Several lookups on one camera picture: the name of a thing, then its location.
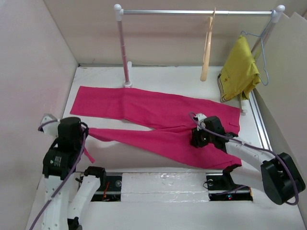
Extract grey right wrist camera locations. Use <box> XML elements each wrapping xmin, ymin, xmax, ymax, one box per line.
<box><xmin>193</xmin><ymin>113</ymin><xmax>207</xmax><ymax>128</ymax></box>

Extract black right arm base rail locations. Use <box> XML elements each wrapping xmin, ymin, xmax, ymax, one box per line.
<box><xmin>203</xmin><ymin>172</ymin><xmax>253</xmax><ymax>202</ymax></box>

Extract black left arm base rail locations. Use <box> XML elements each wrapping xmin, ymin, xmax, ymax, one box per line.
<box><xmin>91</xmin><ymin>174</ymin><xmax>122</xmax><ymax>202</ymax></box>

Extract light blue wire hanger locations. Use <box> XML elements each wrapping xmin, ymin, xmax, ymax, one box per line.
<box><xmin>240</xmin><ymin>10</ymin><xmax>275</xmax><ymax>86</ymax></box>

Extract pink trousers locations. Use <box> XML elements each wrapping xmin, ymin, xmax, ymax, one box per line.
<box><xmin>71</xmin><ymin>86</ymin><xmax>241</xmax><ymax>169</ymax></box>

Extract wooden clothes hanger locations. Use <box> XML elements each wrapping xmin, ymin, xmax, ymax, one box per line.
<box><xmin>200</xmin><ymin>8</ymin><xmax>216</xmax><ymax>81</ymax></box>

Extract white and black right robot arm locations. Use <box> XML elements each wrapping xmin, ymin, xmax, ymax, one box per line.
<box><xmin>189</xmin><ymin>112</ymin><xmax>306</xmax><ymax>206</ymax></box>

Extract yellow shirt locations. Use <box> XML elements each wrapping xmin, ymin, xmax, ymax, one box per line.
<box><xmin>217</xmin><ymin>36</ymin><xmax>260</xmax><ymax>103</ymax></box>

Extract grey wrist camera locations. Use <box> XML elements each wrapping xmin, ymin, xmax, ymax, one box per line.
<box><xmin>193</xmin><ymin>113</ymin><xmax>207</xmax><ymax>128</ymax></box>
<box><xmin>38</xmin><ymin>114</ymin><xmax>60</xmax><ymax>137</ymax></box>

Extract silver clothes rack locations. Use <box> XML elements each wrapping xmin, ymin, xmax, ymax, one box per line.
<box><xmin>113</xmin><ymin>3</ymin><xmax>286</xmax><ymax>113</ymax></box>

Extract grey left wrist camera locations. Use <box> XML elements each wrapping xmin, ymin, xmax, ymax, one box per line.
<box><xmin>38</xmin><ymin>114</ymin><xmax>60</xmax><ymax>137</ymax></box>

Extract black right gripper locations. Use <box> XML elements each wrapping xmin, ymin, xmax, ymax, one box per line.
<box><xmin>190</xmin><ymin>124</ymin><xmax>214</xmax><ymax>148</ymax></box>

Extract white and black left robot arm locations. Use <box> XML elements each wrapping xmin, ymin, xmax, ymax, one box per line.
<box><xmin>36</xmin><ymin>114</ymin><xmax>108</xmax><ymax>230</ymax></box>

